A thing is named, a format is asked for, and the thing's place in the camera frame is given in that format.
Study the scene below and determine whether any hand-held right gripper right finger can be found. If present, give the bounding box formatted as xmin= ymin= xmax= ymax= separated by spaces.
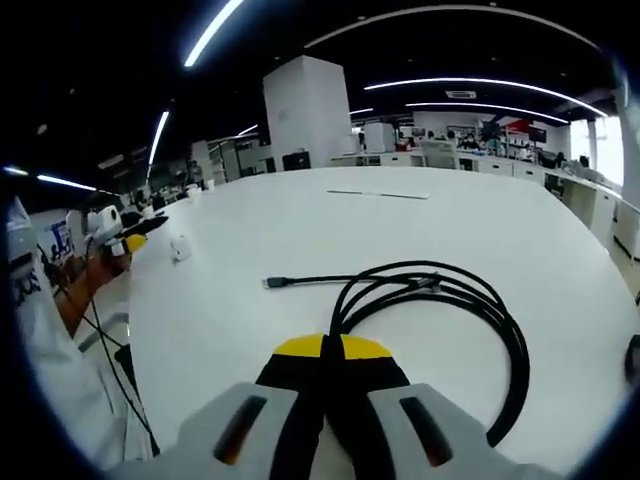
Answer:
xmin=327 ymin=335 xmax=501 ymax=480

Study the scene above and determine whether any desk cable slot cover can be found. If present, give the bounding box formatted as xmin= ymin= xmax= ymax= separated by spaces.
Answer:
xmin=327 ymin=188 xmax=431 ymax=202

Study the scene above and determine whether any white office chair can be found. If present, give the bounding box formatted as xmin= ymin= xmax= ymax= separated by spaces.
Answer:
xmin=419 ymin=138 xmax=459 ymax=170

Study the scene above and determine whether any white cabinet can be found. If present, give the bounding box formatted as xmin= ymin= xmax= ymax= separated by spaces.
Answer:
xmin=363 ymin=122 xmax=396 ymax=151

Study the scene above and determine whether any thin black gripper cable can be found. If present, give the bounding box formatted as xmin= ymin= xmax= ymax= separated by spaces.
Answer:
xmin=82 ymin=239 xmax=161 ymax=456

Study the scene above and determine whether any white ceiling light strip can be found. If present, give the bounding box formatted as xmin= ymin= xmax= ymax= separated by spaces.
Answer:
xmin=363 ymin=77 xmax=610 ymax=118
xmin=183 ymin=0 xmax=246 ymax=69
xmin=146 ymin=110 xmax=171 ymax=172
xmin=405 ymin=101 xmax=571 ymax=125
xmin=2 ymin=166 xmax=97 ymax=193

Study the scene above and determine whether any black computer mouse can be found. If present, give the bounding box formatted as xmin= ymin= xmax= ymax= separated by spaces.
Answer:
xmin=622 ymin=335 xmax=640 ymax=386

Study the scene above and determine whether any white charger adapter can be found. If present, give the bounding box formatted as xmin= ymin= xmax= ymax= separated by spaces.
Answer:
xmin=169 ymin=234 xmax=192 ymax=264

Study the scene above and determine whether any black cabinet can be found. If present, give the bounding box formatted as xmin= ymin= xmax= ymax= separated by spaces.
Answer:
xmin=282 ymin=152 xmax=312 ymax=173

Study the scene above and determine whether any black Type-C cable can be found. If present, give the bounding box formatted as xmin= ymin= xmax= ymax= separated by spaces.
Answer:
xmin=261 ymin=259 xmax=532 ymax=450

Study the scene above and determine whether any person in white shirt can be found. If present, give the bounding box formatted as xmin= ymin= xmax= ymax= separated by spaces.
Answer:
xmin=7 ymin=197 xmax=156 ymax=471

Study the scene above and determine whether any white desk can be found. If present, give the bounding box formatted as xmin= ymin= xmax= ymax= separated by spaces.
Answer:
xmin=127 ymin=165 xmax=634 ymax=476

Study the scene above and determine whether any wide white pillar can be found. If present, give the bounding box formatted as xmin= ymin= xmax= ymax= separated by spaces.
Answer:
xmin=263 ymin=54 xmax=352 ymax=171

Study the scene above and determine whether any narrow white pillar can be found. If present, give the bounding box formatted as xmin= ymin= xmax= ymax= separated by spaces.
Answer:
xmin=614 ymin=64 xmax=640 ymax=191

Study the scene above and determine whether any white chair frame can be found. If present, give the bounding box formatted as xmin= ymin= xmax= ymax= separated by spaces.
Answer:
xmin=74 ymin=312 xmax=132 ymax=352

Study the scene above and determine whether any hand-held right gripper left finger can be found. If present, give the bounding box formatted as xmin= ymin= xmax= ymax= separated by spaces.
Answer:
xmin=164 ymin=334 xmax=327 ymax=480

